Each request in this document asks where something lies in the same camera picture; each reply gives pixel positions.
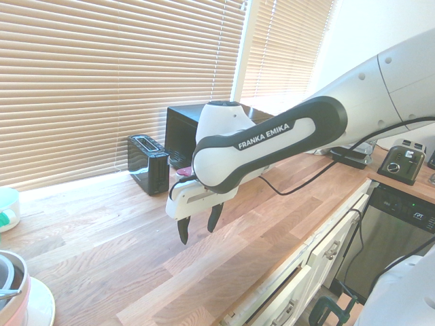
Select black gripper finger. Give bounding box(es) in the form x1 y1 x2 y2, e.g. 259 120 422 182
207 202 224 234
175 217 192 246

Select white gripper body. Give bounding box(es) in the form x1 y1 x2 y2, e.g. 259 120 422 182
165 179 239 221

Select black ribbed slot toaster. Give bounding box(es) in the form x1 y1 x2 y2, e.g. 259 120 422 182
127 134 171 196

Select silver two-slot toaster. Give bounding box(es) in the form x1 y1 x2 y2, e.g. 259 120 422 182
377 138 428 186

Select red lidded jar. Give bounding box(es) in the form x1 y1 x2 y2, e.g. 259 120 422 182
174 166 195 182

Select black microwave oven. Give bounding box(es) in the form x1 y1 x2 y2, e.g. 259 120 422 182
165 104 273 170

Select white kitchen cabinet drawers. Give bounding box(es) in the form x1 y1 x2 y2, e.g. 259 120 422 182
220 179 379 326

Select wide beige window blinds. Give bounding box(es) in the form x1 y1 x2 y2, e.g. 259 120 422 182
0 0 251 192

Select green clamp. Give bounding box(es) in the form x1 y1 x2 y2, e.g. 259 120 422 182
312 294 358 326

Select cream plate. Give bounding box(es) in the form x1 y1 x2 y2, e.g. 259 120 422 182
20 276 56 326

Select white and green mug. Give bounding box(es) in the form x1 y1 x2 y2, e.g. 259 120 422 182
0 187 22 234

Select stainless steel dishwasher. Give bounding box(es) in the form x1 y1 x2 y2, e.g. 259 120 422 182
334 183 435 304

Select pink and white bowl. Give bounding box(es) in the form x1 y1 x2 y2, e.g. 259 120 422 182
0 249 32 326

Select narrow beige window blinds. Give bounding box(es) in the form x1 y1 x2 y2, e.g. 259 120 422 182
240 0 333 103

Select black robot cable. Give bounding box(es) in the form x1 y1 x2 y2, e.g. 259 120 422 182
257 116 435 196

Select metal drawer handle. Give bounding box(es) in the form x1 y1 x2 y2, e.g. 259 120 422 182
324 240 341 261
271 298 297 326

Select thin black power cord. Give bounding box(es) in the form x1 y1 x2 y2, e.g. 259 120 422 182
338 208 365 297

